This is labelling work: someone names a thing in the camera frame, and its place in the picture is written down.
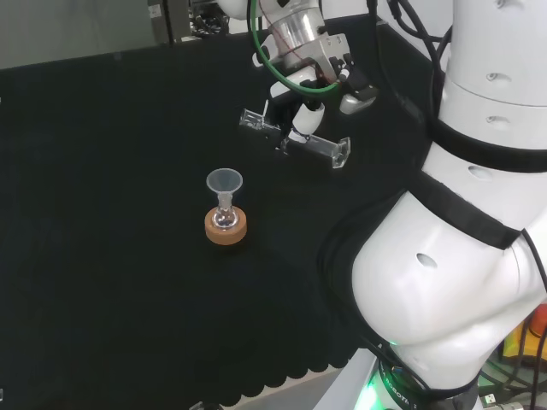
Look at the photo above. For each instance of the black bench cloth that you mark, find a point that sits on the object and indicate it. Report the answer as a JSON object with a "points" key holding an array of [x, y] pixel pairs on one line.
{"points": [[107, 213]]}

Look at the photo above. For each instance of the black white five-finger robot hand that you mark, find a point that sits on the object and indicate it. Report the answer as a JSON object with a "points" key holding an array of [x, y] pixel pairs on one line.
{"points": [[329, 55]]}

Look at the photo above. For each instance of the clear graduated cylinder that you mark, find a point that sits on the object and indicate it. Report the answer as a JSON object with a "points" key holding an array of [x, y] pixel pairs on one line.
{"points": [[319, 148]]}

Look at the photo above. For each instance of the yellow stop button box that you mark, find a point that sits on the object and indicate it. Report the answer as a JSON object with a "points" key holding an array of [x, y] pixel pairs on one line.
{"points": [[515, 339]]}

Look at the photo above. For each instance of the clear plastic funnel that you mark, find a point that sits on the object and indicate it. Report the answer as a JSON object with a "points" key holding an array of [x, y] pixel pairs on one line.
{"points": [[224, 179]]}

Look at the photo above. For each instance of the small round-bottom glass flask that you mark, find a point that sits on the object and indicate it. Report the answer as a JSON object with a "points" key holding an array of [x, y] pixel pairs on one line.
{"points": [[225, 218]]}

